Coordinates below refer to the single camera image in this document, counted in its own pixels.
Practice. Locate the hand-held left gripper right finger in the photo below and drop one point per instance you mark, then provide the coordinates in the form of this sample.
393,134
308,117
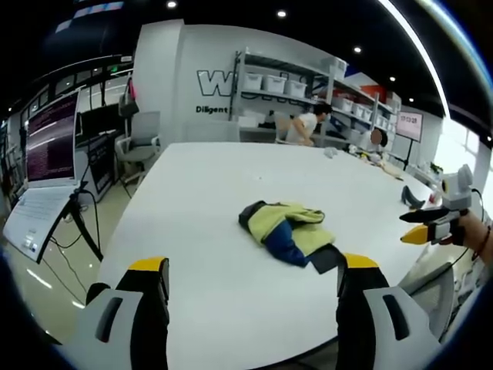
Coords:
369,331

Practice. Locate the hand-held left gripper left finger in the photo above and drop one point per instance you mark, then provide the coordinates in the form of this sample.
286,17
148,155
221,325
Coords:
115,339

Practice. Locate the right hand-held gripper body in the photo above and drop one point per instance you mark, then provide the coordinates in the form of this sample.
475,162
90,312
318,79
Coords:
456,192

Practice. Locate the yellow blue black garment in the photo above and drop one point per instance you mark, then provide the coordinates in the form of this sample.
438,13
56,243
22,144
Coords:
277,227

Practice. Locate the person's right hand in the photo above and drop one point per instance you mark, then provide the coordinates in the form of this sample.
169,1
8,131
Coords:
473,231

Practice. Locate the black object on table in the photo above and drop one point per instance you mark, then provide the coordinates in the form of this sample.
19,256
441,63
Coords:
412,198

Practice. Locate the small red object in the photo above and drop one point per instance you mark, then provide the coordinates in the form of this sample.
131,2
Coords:
434,197

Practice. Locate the wooden pieces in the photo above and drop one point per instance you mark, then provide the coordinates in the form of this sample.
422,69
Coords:
391,169

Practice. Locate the black display stand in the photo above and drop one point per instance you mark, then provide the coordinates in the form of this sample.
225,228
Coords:
409,154

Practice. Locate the pink display screen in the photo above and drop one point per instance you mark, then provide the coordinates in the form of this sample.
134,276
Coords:
409,125

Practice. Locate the small grey object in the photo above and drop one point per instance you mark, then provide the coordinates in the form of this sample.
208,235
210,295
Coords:
330,153

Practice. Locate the black tripod laptop stand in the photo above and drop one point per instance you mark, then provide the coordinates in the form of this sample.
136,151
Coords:
82,227

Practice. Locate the grey metal shelf rack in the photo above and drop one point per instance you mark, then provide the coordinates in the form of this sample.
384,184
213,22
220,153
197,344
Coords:
327,83

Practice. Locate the black desk cabinet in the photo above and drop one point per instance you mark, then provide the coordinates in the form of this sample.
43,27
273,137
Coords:
101,165

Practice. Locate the row of white storage bins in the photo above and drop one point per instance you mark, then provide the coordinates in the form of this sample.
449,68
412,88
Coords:
281,85

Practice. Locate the white office chair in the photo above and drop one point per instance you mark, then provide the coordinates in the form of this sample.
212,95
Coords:
138,146

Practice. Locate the open laptop with purple screen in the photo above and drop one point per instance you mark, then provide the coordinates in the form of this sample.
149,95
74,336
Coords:
50,142

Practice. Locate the black monitor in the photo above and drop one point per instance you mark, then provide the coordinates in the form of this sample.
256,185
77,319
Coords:
98,123

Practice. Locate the grey hanging bag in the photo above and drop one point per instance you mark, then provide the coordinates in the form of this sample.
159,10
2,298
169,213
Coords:
129,102

